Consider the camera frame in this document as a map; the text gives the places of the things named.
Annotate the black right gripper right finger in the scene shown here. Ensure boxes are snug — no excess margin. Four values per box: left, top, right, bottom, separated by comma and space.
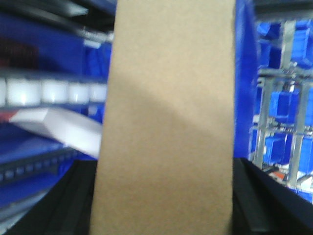
231, 158, 313, 235

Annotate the white roller track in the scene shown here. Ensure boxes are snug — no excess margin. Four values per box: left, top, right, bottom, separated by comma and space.
0, 77, 107, 107

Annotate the blue storage bin rack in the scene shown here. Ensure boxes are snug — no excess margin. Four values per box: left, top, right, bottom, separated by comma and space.
249, 19, 313, 202

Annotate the blue shelf panel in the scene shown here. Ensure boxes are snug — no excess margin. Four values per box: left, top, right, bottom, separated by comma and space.
233, 0, 258, 158

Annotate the brown cardboard box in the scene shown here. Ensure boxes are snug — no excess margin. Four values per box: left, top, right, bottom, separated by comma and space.
90, 0, 235, 235

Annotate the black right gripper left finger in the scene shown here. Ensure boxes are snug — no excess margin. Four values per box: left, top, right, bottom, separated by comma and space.
7, 161, 97, 235

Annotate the white box on shelf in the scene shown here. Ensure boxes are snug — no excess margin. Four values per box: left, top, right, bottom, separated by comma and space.
8, 108, 103, 159

